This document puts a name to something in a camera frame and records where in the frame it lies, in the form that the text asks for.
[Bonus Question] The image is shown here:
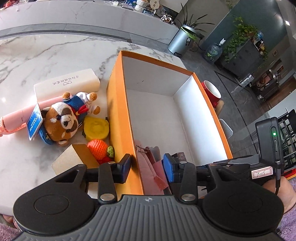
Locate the orange cardboard box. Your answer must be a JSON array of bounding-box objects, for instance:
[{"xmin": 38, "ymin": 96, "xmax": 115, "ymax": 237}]
[{"xmin": 106, "ymin": 50, "xmax": 233, "ymax": 196}]

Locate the white chair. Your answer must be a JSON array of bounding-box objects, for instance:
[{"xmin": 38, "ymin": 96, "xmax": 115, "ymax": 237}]
[{"xmin": 218, "ymin": 119, "xmax": 234, "ymax": 139}]

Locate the trailing ivy plant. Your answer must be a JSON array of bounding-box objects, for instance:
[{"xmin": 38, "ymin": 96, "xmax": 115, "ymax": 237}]
[{"xmin": 223, "ymin": 16, "xmax": 269, "ymax": 63}]

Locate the brown raccoon plush toy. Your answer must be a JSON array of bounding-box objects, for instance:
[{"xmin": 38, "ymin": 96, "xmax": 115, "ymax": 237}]
[{"xmin": 38, "ymin": 92, "xmax": 101, "ymax": 147}]

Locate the long leaf potted plant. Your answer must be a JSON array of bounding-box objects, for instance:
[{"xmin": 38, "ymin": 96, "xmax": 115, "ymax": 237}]
[{"xmin": 176, "ymin": 2, "xmax": 215, "ymax": 44}]

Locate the red mug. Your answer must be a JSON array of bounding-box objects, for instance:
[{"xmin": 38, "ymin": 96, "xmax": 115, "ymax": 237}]
[{"xmin": 201, "ymin": 80, "xmax": 222, "ymax": 108}]

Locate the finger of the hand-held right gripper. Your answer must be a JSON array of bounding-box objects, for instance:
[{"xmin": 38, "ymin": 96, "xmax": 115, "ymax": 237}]
[{"xmin": 212, "ymin": 155, "xmax": 259, "ymax": 172}]

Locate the blue water jug with pump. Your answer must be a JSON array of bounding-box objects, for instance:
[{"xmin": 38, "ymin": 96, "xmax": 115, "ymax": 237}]
[{"xmin": 204, "ymin": 38, "xmax": 226, "ymax": 65}]

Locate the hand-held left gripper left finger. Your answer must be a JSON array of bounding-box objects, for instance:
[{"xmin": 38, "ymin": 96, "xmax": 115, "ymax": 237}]
[{"xmin": 50, "ymin": 153, "xmax": 132, "ymax": 204}]

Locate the black plastic crate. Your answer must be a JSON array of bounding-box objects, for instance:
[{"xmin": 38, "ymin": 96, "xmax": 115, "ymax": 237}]
[{"xmin": 277, "ymin": 109, "xmax": 296, "ymax": 179}]

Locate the pink cartoon print pouch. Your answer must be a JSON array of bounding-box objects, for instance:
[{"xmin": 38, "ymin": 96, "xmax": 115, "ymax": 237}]
[{"xmin": 134, "ymin": 139, "xmax": 170, "ymax": 192}]

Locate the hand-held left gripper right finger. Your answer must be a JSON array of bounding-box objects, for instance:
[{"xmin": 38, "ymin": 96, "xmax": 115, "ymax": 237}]
[{"xmin": 163, "ymin": 153, "xmax": 242, "ymax": 204}]

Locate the person's right hand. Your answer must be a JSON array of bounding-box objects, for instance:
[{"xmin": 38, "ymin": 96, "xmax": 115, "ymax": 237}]
[{"xmin": 262, "ymin": 177, "xmax": 296, "ymax": 215}]

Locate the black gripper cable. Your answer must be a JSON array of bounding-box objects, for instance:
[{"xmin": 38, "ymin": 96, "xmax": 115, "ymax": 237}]
[{"xmin": 274, "ymin": 162, "xmax": 282, "ymax": 195}]

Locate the yellow round toy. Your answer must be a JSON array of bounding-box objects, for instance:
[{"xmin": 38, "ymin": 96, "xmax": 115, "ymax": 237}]
[{"xmin": 83, "ymin": 116, "xmax": 110, "ymax": 141}]

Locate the pink handheld fan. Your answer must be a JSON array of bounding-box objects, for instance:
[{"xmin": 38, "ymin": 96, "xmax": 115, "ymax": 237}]
[{"xmin": 0, "ymin": 98, "xmax": 50, "ymax": 137}]

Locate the dark cabinet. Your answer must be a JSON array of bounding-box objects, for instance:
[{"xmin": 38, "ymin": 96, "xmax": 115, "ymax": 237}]
[{"xmin": 220, "ymin": 32, "xmax": 271, "ymax": 79}]

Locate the brown cardboard box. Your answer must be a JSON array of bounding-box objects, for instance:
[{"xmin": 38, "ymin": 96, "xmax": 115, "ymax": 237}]
[{"xmin": 51, "ymin": 144, "xmax": 101, "ymax": 183}]

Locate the marble television console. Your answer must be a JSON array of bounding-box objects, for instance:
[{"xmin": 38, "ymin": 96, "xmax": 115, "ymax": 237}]
[{"xmin": 0, "ymin": 0, "xmax": 181, "ymax": 47}]

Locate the white glasses case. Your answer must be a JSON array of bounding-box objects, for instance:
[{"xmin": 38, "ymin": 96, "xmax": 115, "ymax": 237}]
[{"xmin": 33, "ymin": 68, "xmax": 100, "ymax": 102}]

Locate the cow pattern figurine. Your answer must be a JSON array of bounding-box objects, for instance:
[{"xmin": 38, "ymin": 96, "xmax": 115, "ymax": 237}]
[{"xmin": 161, "ymin": 14, "xmax": 175, "ymax": 25}]

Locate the blue card packet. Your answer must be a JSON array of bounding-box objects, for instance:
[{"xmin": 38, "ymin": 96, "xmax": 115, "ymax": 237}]
[{"xmin": 26, "ymin": 103, "xmax": 44, "ymax": 141}]

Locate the grey metal trash can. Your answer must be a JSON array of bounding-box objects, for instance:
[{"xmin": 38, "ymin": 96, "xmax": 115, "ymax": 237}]
[{"xmin": 168, "ymin": 25, "xmax": 197, "ymax": 57}]

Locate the crocheted orange fruit toy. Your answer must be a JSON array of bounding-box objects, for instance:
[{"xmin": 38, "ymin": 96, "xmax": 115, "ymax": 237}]
[{"xmin": 87, "ymin": 138, "xmax": 115, "ymax": 164}]

